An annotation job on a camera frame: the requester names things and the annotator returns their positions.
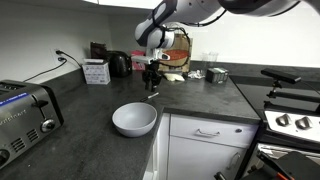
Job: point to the white cardboard box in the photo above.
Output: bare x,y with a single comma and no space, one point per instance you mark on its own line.
96,71

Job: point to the black coffee maker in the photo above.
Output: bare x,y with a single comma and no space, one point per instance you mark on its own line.
120,64

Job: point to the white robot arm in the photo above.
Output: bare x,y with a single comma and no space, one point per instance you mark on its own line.
153,34

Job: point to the small dark box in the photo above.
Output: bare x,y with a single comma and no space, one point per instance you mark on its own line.
216,75

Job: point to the black camera on stand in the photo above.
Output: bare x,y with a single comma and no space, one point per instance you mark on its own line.
279,77

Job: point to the white cloth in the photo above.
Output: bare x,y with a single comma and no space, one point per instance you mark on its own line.
174,77

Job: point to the white wall outlet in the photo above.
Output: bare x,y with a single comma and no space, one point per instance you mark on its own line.
57,59

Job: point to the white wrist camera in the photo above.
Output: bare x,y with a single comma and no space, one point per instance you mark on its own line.
148,57

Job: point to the silver black toaster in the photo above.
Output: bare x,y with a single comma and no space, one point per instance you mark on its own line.
28,113

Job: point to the stove control panel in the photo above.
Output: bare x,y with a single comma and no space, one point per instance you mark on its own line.
305,127

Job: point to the white cabinet drawer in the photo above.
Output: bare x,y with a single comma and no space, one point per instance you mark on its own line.
214,131

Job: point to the white cabinet door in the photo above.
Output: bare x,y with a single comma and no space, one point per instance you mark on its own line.
197,160

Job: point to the white ceramic bowl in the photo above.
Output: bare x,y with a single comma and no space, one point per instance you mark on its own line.
134,119

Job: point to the black marker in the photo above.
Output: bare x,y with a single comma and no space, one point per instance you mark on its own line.
149,97

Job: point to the pink package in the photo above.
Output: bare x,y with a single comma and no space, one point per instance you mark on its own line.
136,65

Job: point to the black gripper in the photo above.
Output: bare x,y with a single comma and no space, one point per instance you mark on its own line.
151,75

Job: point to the clear plastic cup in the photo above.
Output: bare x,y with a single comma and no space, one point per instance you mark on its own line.
209,59

